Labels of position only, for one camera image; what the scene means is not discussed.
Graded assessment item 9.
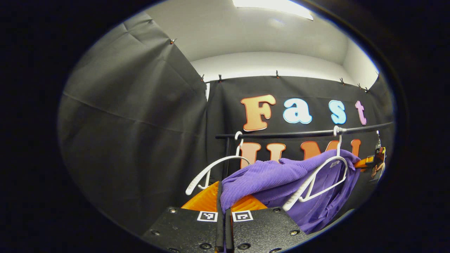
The row of small backdrop clips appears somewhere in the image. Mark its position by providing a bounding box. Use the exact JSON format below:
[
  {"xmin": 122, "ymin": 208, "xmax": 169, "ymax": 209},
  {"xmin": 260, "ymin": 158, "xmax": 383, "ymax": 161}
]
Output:
[{"xmin": 171, "ymin": 38, "xmax": 369, "ymax": 92}]

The ceiling light panel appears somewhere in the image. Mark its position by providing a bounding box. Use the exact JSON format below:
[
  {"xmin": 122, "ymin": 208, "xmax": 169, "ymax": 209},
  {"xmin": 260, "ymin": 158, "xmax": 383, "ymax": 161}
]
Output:
[{"xmin": 232, "ymin": 0, "xmax": 314, "ymax": 20}]

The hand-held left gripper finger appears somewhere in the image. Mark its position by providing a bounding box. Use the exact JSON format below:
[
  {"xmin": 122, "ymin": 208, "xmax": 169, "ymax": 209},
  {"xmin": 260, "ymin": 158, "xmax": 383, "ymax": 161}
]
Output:
[
  {"xmin": 225, "ymin": 194, "xmax": 314, "ymax": 253},
  {"xmin": 141, "ymin": 181, "xmax": 225, "ymax": 253}
]

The black metal clothes rack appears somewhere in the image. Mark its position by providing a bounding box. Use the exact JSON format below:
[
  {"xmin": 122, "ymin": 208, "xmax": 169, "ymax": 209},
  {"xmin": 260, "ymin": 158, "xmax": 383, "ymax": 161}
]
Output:
[{"xmin": 215, "ymin": 122, "xmax": 394, "ymax": 181}]

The black backdrop cloth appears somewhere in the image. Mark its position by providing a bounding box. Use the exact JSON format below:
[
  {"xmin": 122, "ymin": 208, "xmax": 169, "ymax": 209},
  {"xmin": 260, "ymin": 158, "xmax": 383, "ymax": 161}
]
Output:
[{"xmin": 58, "ymin": 12, "xmax": 396, "ymax": 236}]

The white plastic clothes hanger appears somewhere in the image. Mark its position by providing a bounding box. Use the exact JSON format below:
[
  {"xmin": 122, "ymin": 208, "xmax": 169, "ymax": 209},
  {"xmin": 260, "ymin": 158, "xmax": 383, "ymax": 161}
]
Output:
[
  {"xmin": 282, "ymin": 125, "xmax": 349, "ymax": 212},
  {"xmin": 185, "ymin": 131, "xmax": 251, "ymax": 196}
]

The purple corduroy jacket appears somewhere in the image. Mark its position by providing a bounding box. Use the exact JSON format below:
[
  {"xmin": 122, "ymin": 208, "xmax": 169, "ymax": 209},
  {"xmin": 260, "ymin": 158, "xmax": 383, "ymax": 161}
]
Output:
[{"xmin": 220, "ymin": 149, "xmax": 362, "ymax": 235}]

